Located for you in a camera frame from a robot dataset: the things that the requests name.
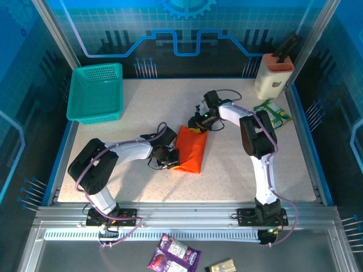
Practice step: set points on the orange t-shirt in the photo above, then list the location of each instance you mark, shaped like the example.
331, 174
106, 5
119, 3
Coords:
191, 150

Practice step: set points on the cream knife block orange top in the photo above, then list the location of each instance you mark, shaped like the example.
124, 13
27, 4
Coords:
269, 76

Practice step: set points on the aluminium frame post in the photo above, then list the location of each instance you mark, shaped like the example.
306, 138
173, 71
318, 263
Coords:
56, 34
314, 37

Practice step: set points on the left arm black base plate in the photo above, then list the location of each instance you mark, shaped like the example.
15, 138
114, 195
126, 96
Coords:
127, 212

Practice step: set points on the purple snack packet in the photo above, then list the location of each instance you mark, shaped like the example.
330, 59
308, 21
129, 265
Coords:
173, 252

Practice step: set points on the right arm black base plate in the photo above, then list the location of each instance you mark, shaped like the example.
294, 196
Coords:
245, 216

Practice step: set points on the green snack packet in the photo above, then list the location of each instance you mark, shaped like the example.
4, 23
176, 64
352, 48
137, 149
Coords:
279, 114

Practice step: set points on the teal plastic basket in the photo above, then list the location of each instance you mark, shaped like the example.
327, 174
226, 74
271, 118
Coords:
95, 93

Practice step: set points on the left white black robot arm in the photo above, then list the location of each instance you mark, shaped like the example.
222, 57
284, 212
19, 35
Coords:
133, 151

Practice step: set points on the aluminium frame rail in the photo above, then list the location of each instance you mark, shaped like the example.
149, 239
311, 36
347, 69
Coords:
184, 214

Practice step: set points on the gold brown packet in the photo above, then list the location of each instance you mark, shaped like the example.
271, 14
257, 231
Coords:
224, 266

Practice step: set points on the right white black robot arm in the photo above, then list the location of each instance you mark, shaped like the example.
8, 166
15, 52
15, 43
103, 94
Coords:
263, 175

